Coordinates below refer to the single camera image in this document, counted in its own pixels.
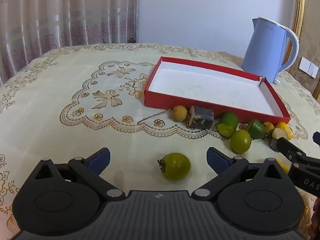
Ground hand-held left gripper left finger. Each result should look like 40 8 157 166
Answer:
32 148 126 201

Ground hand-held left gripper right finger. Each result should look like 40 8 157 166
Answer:
191 147 288 201

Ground dark cylinder piece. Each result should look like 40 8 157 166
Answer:
268 138 279 152

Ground small pale yellow fruit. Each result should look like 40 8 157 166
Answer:
262 121 275 134

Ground round green fruit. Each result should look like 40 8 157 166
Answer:
230 129 252 153

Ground green cut fruit piece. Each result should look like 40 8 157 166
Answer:
217 112 239 138
246 119 267 139

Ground green tomato with stem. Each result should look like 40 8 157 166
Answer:
157 152 192 181

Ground dark block with tan end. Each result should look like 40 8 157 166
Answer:
188 106 214 129

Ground brown longan with twig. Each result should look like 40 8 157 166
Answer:
137 105 188 124

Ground red cardboard box tray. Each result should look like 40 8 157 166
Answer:
144 56 291 125

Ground cream embroidered tablecloth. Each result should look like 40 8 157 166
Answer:
0 42 320 240

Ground light blue electric kettle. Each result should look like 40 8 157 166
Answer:
241 17 300 84

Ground gold framed patterned panel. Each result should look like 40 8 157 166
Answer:
285 0 320 100

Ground pink floral curtain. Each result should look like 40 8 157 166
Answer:
0 0 139 85

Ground white wall switch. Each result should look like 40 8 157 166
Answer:
299 56 320 78

